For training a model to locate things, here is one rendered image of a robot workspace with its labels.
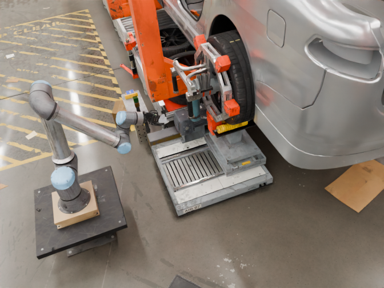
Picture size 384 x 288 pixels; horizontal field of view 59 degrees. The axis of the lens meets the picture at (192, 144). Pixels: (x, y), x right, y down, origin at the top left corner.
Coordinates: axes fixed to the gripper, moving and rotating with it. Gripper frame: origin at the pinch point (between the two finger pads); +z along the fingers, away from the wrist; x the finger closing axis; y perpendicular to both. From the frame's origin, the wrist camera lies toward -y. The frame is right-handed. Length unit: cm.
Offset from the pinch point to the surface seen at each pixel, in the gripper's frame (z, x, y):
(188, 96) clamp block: 1.4, -13.6, 29.2
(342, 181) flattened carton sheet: 137, -64, -10
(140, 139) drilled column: 17, 64, -62
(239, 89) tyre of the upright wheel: 28, -27, 44
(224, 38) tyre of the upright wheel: 24, 3, 65
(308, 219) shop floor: 96, -80, -31
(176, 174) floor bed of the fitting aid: 28, 5, -56
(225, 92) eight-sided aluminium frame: 21.0, -23.0, 39.1
